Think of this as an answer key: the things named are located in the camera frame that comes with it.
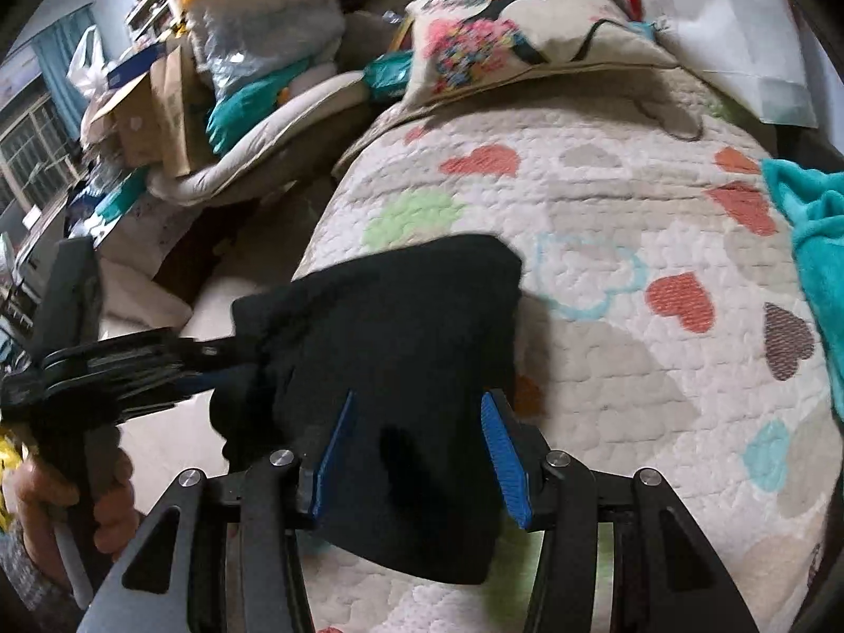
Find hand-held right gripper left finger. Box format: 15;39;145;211
79;390;357;633

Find brown cardboard box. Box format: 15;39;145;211
82;36;218;179

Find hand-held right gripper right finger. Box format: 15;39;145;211
480;388;759;633

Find quilted heart print bedspread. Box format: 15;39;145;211
191;62;844;633

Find person's left hand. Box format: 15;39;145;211
9;447;142;558

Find floral print cushion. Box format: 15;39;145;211
396;0;680;110

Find teal plastic packet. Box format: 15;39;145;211
364;51;416;103

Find person's left forearm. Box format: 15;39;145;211
0;527;87;633

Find teal cloth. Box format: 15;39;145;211
207;56;311;152

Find white plastic bag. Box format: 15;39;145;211
66;25;110;100

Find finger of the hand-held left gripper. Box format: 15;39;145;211
46;333;266;375
66;368;220;418

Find barred window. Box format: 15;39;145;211
0;89;83;212

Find black pants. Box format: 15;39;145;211
209;233;525;587

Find white paper bag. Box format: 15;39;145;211
583;0;819;128

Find teal fleece blanket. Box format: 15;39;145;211
761;158;844;419

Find beige padded pet bed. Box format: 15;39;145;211
148;69;370;205

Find blue curtain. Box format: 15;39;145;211
30;3;97;126

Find clear plastic bag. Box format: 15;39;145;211
191;0;347;90

